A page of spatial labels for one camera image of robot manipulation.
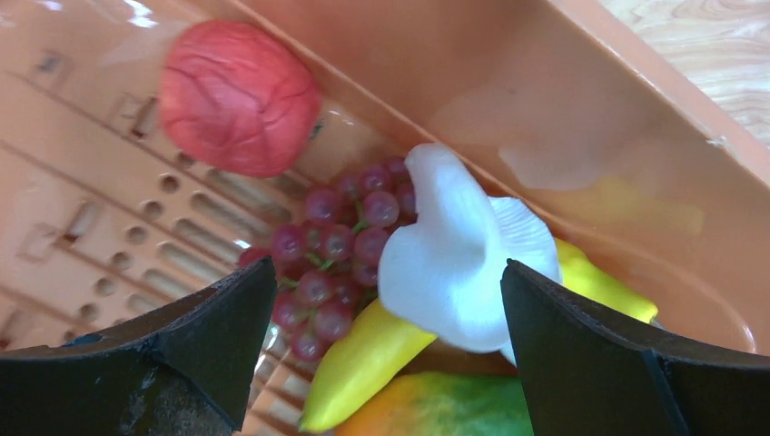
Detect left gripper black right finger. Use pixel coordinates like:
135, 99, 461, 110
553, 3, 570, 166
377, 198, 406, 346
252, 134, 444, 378
500, 261, 769, 436

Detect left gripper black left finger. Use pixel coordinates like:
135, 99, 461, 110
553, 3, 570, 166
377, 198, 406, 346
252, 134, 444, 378
1, 257, 277, 435

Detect white toy mushroom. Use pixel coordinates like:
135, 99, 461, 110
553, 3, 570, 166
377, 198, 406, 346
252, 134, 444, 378
378, 144, 562, 362

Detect orange green toy mango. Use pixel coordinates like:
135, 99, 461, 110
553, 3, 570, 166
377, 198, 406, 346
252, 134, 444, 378
333, 372, 534, 436

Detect purple toy grapes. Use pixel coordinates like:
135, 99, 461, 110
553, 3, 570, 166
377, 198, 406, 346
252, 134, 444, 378
237, 156, 417, 362

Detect orange plastic basket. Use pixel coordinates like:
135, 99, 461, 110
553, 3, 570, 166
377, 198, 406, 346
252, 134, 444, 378
1, 0, 769, 435

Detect yellow toy banana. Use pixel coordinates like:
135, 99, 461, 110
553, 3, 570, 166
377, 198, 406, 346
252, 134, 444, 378
300, 238, 658, 432

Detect red toy apple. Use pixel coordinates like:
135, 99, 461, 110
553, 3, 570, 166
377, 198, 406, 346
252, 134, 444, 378
158, 20, 322, 178

